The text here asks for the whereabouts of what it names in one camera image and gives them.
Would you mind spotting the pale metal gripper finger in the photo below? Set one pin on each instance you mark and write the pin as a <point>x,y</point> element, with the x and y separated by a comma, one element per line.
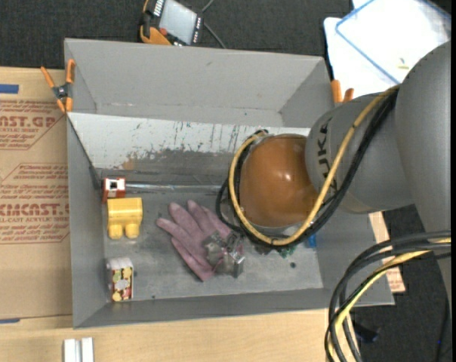
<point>235,265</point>
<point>214,244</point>

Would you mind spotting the pink rubber glove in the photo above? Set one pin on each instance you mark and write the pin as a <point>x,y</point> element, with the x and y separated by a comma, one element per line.
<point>190,228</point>

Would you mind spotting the small blue object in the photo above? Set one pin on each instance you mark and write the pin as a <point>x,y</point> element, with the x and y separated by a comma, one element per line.
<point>311,241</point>

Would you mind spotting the yellow toy block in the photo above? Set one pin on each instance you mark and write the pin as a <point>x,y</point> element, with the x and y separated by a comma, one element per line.
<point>124,211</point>

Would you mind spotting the colourful printed packet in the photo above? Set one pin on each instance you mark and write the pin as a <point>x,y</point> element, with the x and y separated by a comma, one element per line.
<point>121,279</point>

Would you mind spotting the red and white small box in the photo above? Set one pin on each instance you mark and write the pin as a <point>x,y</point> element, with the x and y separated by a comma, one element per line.
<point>114,188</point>

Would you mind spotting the grey metal bin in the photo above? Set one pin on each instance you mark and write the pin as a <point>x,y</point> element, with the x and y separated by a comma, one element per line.
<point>198,89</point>

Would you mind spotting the brown cardboard board red print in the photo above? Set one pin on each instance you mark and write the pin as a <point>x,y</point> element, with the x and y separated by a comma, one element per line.
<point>28,187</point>

